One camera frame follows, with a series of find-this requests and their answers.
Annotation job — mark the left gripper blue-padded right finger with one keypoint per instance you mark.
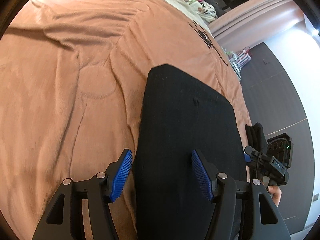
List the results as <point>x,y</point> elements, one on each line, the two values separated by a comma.
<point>205,173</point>

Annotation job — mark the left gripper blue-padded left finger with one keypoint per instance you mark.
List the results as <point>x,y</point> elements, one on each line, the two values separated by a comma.
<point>117,174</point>

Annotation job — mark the black pants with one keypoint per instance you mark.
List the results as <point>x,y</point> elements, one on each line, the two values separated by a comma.
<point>181,114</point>

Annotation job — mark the person's right hand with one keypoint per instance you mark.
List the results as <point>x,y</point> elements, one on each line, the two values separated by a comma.
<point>276,193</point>

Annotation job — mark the striped gift bag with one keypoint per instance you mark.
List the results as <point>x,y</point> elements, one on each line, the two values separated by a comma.
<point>238,60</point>

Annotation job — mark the orange fleece blanket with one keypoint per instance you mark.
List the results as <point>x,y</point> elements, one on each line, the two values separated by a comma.
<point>73,75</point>

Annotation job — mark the pink curtain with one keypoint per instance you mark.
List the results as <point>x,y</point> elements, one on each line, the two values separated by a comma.
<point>253,22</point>

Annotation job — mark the white bed sheet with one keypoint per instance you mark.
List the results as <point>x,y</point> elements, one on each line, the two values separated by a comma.
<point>202,24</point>

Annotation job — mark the bear print pillow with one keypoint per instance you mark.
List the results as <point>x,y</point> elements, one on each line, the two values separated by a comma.
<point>196,10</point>

